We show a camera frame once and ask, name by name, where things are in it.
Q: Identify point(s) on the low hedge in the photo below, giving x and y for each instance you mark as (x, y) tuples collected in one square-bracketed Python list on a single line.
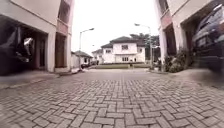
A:
[(113, 66)]

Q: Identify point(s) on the white house with dark roof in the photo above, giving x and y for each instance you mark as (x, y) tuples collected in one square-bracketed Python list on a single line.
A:
[(125, 53)]

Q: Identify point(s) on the small house with dark roof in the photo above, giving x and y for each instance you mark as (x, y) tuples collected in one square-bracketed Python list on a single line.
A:
[(81, 58)]

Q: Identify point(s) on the grey brick paved road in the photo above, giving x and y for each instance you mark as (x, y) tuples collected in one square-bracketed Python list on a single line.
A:
[(112, 100)]

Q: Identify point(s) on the street lamp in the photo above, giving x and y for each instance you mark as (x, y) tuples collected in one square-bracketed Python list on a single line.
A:
[(79, 46), (150, 46)]

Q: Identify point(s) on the trees behind white house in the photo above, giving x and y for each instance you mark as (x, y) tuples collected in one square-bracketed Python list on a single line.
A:
[(146, 37)]

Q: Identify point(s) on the green bushes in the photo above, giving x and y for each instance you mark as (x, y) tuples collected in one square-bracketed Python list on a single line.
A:
[(176, 63)]

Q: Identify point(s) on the pale building with carport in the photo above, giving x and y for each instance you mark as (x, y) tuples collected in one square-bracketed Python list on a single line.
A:
[(180, 13)]

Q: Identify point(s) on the concrete driveway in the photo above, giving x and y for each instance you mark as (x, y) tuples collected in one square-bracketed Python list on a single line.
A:
[(20, 79)]

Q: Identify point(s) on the pale building with open garage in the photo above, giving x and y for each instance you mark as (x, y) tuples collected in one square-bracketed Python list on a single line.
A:
[(33, 13)]

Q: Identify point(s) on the dark vehicle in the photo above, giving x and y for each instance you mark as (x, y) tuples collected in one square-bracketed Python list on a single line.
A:
[(13, 56)]

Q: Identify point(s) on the dark car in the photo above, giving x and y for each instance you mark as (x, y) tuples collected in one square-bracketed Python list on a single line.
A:
[(210, 40)]

